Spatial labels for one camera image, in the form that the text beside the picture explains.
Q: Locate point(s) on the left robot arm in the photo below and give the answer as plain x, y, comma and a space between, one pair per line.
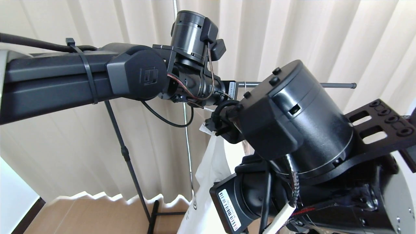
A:
65, 78

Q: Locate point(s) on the black clothes rack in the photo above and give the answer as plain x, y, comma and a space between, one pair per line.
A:
127, 157

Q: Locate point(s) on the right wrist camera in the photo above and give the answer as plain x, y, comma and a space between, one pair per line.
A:
224, 126

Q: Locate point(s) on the white printed t-shirt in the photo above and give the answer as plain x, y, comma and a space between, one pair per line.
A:
211, 169

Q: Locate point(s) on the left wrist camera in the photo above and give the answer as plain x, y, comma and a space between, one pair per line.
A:
218, 49

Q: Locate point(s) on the beige curtain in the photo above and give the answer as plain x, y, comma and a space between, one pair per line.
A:
81, 146

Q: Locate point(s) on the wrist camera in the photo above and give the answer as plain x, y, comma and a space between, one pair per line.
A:
218, 49
224, 126

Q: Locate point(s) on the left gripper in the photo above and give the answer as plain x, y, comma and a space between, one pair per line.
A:
201, 87

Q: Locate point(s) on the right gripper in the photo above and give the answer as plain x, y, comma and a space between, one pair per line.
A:
247, 195

